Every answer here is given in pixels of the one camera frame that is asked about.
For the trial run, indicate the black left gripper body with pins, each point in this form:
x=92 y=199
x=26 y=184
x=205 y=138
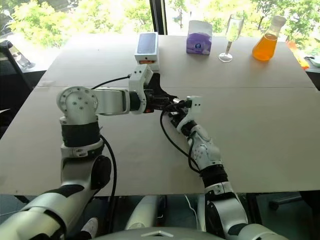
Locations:
x=153 y=101

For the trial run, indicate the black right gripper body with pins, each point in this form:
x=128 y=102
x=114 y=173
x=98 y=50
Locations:
x=178 y=117

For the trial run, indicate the metal cup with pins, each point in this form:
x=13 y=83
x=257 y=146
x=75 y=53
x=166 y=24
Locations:
x=176 y=101

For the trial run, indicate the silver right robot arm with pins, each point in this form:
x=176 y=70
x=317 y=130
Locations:
x=207 y=152

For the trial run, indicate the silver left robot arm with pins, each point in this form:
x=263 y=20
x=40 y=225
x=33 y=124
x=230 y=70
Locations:
x=75 y=102

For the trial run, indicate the white phone box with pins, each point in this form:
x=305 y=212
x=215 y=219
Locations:
x=147 y=47

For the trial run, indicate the purple tissue box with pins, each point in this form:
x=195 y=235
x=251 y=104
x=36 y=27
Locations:
x=198 y=42

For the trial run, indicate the clear champagne glass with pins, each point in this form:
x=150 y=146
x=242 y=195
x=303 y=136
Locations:
x=233 y=27

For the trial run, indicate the white robot leg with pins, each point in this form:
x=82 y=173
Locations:
x=140 y=212

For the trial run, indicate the glass flask with orange liquid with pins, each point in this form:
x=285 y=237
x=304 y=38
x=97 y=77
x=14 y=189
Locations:
x=265 y=47

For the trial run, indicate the grey rounded robot torso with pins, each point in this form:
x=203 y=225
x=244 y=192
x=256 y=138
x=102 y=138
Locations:
x=150 y=235

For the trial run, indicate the black chair base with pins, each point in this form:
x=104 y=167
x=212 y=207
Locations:
x=275 y=205

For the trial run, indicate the white sneaker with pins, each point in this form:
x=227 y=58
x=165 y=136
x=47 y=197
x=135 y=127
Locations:
x=91 y=225

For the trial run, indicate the black side table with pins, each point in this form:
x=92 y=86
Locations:
x=313 y=77

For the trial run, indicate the white bowl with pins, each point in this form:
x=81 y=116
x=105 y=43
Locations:
x=315 y=61

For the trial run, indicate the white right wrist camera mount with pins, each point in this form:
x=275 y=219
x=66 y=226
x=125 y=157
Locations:
x=196 y=105

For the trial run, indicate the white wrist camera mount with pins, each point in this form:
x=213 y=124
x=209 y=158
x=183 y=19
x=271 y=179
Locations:
x=140 y=75
x=196 y=105

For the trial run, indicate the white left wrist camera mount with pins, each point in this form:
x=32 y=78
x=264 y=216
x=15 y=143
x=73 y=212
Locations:
x=140 y=75

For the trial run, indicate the window with dark frame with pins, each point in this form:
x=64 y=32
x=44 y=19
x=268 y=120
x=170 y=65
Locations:
x=158 y=15

